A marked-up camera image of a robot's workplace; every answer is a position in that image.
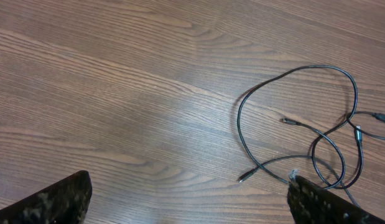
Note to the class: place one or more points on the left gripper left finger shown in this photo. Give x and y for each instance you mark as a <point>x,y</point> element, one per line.
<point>64,202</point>

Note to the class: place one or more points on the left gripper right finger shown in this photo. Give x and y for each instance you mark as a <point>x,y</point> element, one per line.
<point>312,204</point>

